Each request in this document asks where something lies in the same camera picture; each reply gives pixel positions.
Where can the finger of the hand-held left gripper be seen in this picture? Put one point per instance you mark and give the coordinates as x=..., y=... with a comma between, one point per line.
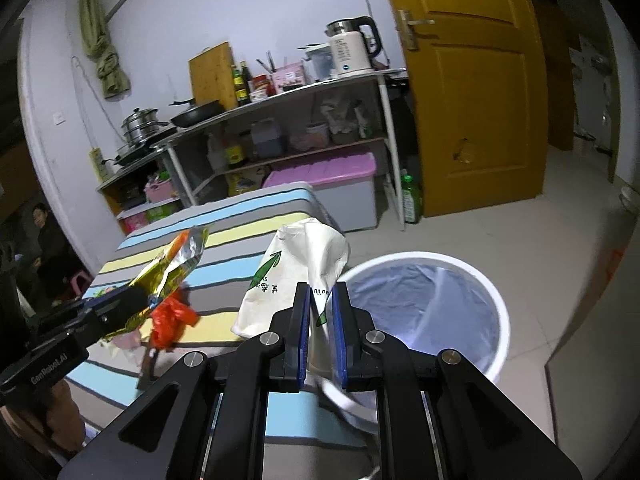
x=125, y=312
x=107, y=297

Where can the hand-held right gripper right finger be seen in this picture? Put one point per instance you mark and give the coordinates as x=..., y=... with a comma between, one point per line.
x=340, y=340

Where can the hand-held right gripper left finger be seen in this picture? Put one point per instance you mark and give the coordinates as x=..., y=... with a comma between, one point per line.
x=302, y=340

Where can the red plastic wrapper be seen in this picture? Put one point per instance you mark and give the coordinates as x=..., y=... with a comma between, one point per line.
x=170, y=320

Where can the yellow foil snack packet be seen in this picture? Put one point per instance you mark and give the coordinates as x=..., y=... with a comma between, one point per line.
x=170, y=270

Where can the white paper bag green print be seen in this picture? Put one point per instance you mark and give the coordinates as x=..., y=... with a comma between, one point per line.
x=290, y=260

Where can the white round trash bin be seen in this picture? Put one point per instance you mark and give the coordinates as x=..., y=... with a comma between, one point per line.
x=500, y=350

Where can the person's left hand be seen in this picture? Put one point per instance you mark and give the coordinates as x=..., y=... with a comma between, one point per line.
x=50, y=415

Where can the pink plastic stool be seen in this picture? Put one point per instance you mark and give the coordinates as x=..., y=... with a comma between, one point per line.
x=79, y=282

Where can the dark brown wrapper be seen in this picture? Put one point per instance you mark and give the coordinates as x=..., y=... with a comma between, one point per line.
x=149, y=367

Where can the clear bin liner bag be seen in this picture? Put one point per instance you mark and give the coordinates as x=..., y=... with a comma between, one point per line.
x=425, y=305

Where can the pink storage box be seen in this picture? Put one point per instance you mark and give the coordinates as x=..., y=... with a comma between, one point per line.
x=150, y=215

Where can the striped tablecloth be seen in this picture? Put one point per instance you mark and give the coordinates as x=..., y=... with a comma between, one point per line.
x=225, y=265

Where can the low grey shelf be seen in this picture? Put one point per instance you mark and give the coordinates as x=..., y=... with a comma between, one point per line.
x=115, y=182

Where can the pink plastic basket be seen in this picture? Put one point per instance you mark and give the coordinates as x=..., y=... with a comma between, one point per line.
x=160, y=192

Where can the yellow power strip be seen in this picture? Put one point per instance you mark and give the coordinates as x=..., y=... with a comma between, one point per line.
x=99, y=165

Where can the black induction cooker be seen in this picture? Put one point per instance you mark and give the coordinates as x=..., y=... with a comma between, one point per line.
x=132, y=155

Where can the green plastic bottle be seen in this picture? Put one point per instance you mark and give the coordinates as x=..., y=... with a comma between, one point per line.
x=411, y=200

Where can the purple lid storage box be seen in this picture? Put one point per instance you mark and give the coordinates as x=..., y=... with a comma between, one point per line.
x=320, y=170

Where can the steel steamer pot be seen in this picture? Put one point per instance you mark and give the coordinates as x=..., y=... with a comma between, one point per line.
x=140, y=125

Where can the yellow label oil bottle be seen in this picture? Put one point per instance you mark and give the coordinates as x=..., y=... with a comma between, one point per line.
x=234, y=152

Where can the black frying pan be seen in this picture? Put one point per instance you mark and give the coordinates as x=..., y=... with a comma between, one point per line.
x=197, y=112

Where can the white plastic bag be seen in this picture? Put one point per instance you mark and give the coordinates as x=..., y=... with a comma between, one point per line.
x=342, y=122

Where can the green hanging cloth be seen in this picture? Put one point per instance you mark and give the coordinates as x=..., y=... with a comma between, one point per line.
x=107, y=65

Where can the grey metal shelf rack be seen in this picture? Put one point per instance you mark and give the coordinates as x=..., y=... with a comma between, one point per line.
x=385, y=110

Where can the wooden cutting board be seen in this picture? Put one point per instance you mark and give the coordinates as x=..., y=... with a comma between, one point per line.
x=212, y=77

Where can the dark sauce bottle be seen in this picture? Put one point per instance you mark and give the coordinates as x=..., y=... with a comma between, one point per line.
x=246, y=85
x=236, y=85

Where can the red lid jar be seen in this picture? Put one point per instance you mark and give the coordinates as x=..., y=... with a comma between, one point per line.
x=260, y=87

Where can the pink utensil box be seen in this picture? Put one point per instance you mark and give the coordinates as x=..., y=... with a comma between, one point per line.
x=289, y=76

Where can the yellow wooden door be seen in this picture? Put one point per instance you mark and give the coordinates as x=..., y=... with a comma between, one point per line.
x=475, y=110

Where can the clear plastic container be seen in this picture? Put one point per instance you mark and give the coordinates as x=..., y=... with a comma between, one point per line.
x=320, y=65

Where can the white electric kettle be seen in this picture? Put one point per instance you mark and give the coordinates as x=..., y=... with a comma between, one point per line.
x=350, y=52

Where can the white cabinet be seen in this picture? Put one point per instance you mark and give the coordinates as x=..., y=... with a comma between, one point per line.
x=607, y=85

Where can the white wall switch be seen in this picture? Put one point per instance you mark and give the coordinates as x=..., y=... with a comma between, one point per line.
x=59, y=119

